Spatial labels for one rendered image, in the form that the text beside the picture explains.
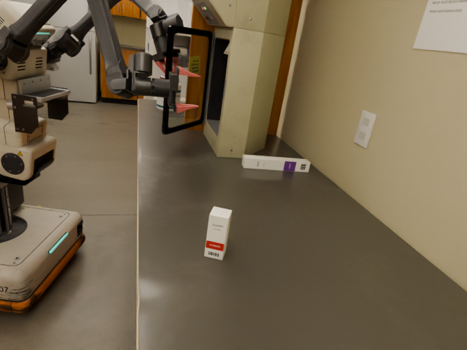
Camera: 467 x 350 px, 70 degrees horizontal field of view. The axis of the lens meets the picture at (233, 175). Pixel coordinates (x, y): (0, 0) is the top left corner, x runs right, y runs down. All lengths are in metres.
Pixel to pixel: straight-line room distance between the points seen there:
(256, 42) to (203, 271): 0.84
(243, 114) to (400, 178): 0.59
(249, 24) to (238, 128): 0.36
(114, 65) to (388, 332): 1.00
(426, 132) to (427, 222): 0.24
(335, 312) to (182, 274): 0.30
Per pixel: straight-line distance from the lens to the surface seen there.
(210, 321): 0.61
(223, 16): 1.22
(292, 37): 1.71
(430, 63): 1.06
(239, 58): 1.24
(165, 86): 1.09
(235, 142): 1.31
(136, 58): 1.12
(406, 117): 1.08
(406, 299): 0.81
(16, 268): 1.86
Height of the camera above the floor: 1.38
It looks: 22 degrees down
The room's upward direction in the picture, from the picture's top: 9 degrees clockwise
